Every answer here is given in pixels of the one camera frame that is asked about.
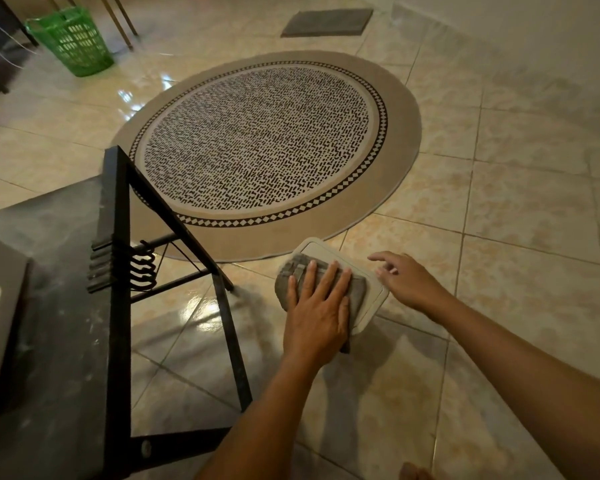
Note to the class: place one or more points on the person's left hand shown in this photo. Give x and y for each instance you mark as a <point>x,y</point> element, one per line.
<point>315,322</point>

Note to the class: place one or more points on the person's right hand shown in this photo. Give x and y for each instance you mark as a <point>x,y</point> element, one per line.
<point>412,284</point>

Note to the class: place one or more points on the person's left little finger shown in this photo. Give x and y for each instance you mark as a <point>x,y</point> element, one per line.
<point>292,294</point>

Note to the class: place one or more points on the person's right fingers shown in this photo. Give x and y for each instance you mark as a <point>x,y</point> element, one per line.
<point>386,260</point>

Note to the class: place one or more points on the person's left middle finger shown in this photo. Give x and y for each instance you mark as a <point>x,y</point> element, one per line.
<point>327,282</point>

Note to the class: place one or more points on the grey cleaning cloth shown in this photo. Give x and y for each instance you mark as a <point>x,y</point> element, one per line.
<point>284,287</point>

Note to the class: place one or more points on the beige rectangular plastic tray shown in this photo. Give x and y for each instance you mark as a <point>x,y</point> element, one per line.
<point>367,302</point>

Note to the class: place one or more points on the person's right forearm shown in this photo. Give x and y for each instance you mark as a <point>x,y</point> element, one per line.
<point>525,374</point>

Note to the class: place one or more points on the person's left forearm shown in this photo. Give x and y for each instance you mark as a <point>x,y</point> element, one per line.
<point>265,419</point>

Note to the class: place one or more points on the round beige patterned rug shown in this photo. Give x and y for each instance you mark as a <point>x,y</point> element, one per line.
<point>265,144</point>

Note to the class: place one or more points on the grey rectangular floor mat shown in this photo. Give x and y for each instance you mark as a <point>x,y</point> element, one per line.
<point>327,22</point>

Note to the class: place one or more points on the beige plastic stool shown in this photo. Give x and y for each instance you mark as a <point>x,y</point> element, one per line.
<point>0,314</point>

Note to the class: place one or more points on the gold metal chair leg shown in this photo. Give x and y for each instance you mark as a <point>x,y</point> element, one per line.
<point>114,22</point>
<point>126,14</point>

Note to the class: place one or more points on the green plastic laundry basket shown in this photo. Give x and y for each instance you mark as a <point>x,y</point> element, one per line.
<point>75,42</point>

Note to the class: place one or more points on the black metal folding table frame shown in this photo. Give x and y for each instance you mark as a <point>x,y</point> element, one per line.
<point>117,304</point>

